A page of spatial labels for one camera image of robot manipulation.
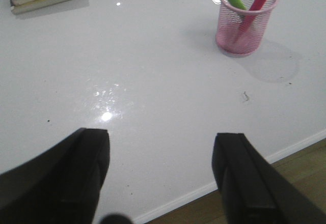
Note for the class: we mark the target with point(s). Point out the pink mesh pen holder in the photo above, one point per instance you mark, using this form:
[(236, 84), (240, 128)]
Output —
[(227, 29)]

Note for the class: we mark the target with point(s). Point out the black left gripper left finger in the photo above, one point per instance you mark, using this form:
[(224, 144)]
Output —
[(61, 185)]

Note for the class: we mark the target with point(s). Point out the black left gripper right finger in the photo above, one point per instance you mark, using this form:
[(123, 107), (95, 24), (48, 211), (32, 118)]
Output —
[(252, 190)]

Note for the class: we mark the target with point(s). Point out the bottom cream book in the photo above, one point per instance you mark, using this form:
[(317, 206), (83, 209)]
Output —
[(34, 5)]

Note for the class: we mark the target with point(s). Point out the pink red pen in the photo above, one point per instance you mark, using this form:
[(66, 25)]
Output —
[(256, 6)]

